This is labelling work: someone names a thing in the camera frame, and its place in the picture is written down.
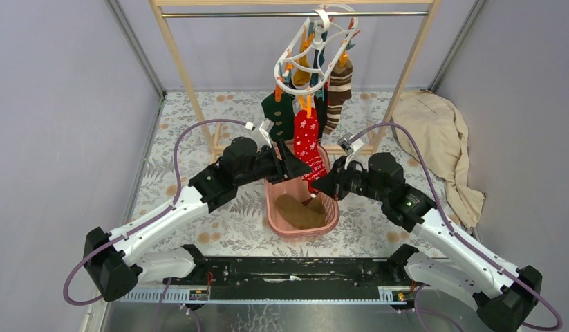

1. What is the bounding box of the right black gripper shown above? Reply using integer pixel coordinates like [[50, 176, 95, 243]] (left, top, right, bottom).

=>
[[311, 155, 386, 203]]

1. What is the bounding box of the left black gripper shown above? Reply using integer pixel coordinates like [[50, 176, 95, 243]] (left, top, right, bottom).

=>
[[234, 139, 313, 188]]

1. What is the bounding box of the red snowflake sock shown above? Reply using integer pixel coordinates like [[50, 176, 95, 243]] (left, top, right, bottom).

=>
[[293, 107, 327, 195]]

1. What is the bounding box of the tan brown sock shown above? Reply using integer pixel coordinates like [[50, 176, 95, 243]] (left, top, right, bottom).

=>
[[275, 194, 327, 230]]

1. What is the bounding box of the dark green knit sock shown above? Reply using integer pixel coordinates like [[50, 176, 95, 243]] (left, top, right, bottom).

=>
[[261, 92, 295, 141]]

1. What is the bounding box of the white clip sock hanger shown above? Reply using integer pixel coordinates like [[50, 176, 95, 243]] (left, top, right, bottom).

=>
[[273, 4, 359, 101]]

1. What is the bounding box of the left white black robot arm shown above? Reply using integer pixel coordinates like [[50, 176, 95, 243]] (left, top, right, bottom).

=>
[[83, 137, 311, 302]]

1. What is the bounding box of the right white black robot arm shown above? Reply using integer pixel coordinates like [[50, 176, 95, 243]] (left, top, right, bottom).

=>
[[312, 153, 542, 331]]

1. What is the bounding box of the pink plastic laundry basket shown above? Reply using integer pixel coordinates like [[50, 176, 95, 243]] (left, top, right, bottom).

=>
[[264, 141, 340, 239]]

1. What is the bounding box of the black sock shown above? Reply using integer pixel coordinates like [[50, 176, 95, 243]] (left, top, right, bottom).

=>
[[313, 89, 328, 142]]

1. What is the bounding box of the mustard yellow sock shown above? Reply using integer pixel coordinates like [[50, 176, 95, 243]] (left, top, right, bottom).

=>
[[292, 41, 310, 86]]

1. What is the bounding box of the teal sock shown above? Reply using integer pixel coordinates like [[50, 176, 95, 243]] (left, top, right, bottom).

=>
[[310, 32, 327, 87]]

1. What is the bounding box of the brown white striped sock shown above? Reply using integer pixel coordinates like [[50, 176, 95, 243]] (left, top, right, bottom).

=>
[[324, 59, 353, 134]]

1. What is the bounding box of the floral patterned floor mat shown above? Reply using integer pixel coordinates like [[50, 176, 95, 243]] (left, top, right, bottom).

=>
[[127, 91, 446, 258]]

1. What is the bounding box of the beige cloth pile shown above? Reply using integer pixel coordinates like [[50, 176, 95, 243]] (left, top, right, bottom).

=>
[[392, 91, 485, 228]]

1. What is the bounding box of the wooden clothes rack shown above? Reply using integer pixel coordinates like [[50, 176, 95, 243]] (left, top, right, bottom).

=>
[[149, 1, 440, 156]]

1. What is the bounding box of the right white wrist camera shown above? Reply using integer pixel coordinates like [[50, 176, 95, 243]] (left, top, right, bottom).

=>
[[337, 133, 364, 169]]

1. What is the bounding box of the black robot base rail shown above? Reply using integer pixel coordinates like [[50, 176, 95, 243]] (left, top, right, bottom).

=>
[[164, 257, 417, 304]]

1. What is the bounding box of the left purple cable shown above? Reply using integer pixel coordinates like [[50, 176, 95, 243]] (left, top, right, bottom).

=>
[[62, 120, 248, 307]]

